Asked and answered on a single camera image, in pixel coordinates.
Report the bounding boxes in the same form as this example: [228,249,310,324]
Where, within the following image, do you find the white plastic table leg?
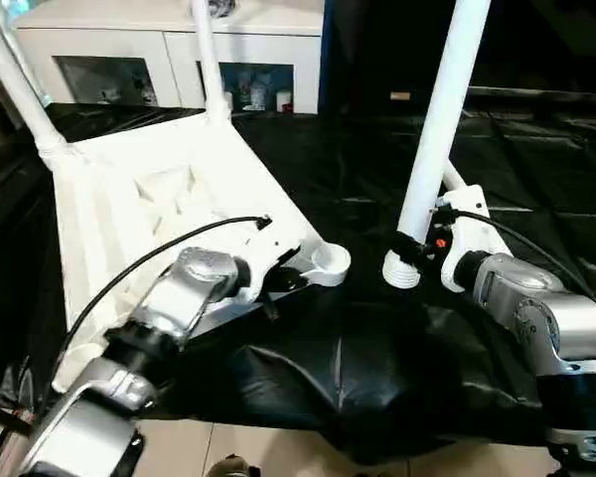
[187,0,235,126]
[0,0,76,161]
[439,160,517,260]
[380,0,494,291]

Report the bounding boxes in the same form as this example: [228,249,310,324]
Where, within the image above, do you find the white plastic table top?
[36,105,354,395]

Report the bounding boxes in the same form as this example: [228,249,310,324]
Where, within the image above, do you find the black mat cloth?
[0,101,596,466]

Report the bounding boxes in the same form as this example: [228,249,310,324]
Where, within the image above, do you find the grey metal bar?
[465,83,596,101]

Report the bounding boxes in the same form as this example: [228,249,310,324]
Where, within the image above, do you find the white glass-door cabinet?
[13,0,328,116]

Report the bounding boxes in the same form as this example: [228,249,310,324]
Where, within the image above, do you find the grey bundle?
[212,0,245,20]

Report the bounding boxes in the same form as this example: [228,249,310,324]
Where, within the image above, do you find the grey curtain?
[0,47,32,153]

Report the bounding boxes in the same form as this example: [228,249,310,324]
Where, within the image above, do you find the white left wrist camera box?
[241,225,310,305]

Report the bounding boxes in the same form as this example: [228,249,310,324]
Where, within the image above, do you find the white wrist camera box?
[438,184,509,295]
[241,225,310,305]

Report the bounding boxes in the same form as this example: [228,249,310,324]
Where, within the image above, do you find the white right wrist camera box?
[438,184,509,295]

